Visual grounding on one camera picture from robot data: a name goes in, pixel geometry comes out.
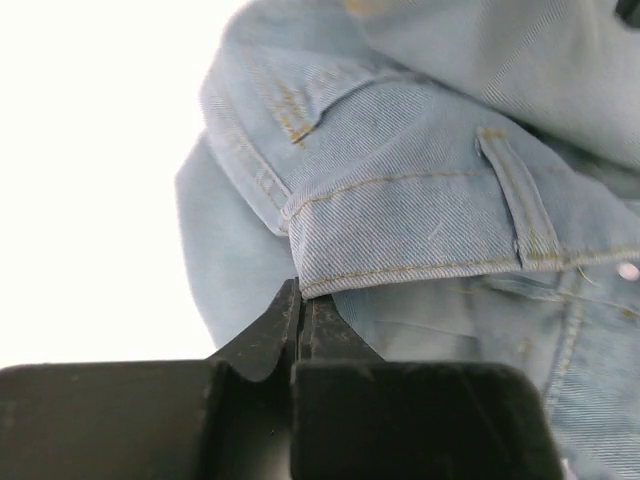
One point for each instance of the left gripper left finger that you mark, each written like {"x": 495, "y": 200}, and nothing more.
{"x": 223, "y": 417}

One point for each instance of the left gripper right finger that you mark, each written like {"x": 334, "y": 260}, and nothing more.
{"x": 355, "y": 416}

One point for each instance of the light blue denim skirt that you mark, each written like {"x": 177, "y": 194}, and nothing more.
{"x": 460, "y": 177}

